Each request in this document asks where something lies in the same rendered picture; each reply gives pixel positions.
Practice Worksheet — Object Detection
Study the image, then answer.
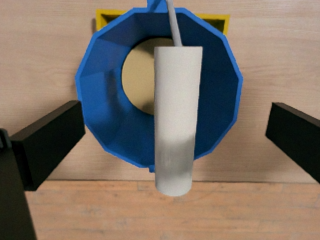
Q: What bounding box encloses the yellow shallow tray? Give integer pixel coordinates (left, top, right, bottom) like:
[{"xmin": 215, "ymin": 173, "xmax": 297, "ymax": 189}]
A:
[{"xmin": 96, "ymin": 9, "xmax": 230, "ymax": 38}]

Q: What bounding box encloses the blue pail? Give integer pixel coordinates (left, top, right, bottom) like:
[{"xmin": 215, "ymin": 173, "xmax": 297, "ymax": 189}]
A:
[{"xmin": 75, "ymin": 0, "xmax": 243, "ymax": 196}]

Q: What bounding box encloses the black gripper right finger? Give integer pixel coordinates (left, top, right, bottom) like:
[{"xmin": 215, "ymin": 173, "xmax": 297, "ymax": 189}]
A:
[{"xmin": 265, "ymin": 102, "xmax": 320, "ymax": 184}]

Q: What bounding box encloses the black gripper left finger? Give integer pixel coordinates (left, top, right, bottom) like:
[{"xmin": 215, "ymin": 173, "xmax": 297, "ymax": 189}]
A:
[{"xmin": 0, "ymin": 100, "xmax": 86, "ymax": 240}]

